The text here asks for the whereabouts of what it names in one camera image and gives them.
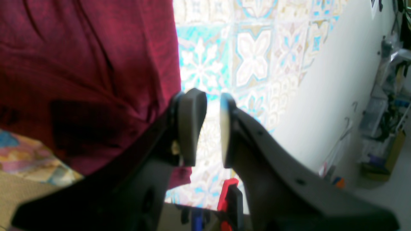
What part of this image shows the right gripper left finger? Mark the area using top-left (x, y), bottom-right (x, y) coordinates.
top-left (11, 88), bottom-right (207, 231)

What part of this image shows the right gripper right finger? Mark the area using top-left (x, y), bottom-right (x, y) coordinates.
top-left (220, 93), bottom-right (399, 231)

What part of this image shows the dark red t-shirt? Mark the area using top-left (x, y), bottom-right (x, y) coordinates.
top-left (0, 0), bottom-right (181, 176)

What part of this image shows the patterned tablecloth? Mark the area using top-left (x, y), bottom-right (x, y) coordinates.
top-left (1, 0), bottom-right (348, 209)

